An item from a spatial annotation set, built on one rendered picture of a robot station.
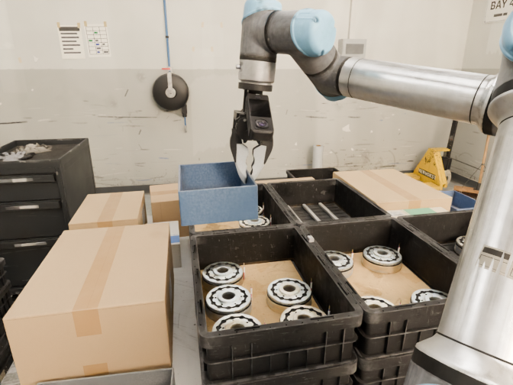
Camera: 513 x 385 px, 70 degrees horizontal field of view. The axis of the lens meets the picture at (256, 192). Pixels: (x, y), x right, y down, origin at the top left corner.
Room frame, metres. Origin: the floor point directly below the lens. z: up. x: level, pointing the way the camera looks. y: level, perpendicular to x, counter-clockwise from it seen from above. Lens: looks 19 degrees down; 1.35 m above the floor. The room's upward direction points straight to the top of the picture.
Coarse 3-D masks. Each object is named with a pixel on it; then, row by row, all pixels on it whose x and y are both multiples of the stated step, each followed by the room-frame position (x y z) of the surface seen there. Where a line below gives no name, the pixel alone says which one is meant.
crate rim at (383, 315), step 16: (320, 224) 0.94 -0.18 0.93; (336, 224) 0.94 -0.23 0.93; (400, 224) 0.94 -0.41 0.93; (448, 256) 0.76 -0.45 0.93; (336, 272) 0.69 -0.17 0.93; (352, 288) 0.63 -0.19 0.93; (416, 304) 0.57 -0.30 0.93; (432, 304) 0.57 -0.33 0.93; (368, 320) 0.55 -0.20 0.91; (384, 320) 0.55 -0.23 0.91; (400, 320) 0.56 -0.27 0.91
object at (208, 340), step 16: (192, 240) 0.84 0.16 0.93; (304, 240) 0.84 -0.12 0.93; (192, 256) 0.76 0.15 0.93; (320, 256) 0.76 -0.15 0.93; (352, 304) 0.57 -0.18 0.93; (304, 320) 0.53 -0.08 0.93; (320, 320) 0.53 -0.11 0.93; (336, 320) 0.53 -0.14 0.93; (352, 320) 0.54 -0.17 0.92; (208, 336) 0.49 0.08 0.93; (224, 336) 0.49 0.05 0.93; (240, 336) 0.50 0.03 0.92; (256, 336) 0.50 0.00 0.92; (272, 336) 0.51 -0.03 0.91; (288, 336) 0.51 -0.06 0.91
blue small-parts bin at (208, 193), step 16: (192, 176) 0.83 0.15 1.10; (208, 176) 0.84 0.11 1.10; (224, 176) 0.84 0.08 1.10; (192, 192) 0.64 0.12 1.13; (208, 192) 0.64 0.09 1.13; (224, 192) 0.65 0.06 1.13; (240, 192) 0.65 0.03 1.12; (256, 192) 0.66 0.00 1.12; (192, 208) 0.64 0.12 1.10; (208, 208) 0.64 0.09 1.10; (224, 208) 0.65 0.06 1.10; (240, 208) 0.65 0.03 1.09; (256, 208) 0.66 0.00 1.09; (192, 224) 0.63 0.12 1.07
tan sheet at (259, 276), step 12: (252, 264) 0.89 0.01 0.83; (264, 264) 0.89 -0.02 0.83; (276, 264) 0.89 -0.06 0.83; (288, 264) 0.89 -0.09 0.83; (252, 276) 0.83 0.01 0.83; (264, 276) 0.83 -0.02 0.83; (276, 276) 0.83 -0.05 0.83; (288, 276) 0.83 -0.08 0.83; (204, 288) 0.77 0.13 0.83; (252, 288) 0.77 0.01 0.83; (264, 288) 0.77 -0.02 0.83; (204, 300) 0.72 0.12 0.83; (252, 300) 0.72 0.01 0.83; (264, 300) 0.72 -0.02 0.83; (312, 300) 0.72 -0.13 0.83; (252, 312) 0.68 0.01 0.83; (264, 312) 0.68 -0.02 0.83; (276, 312) 0.68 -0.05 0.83
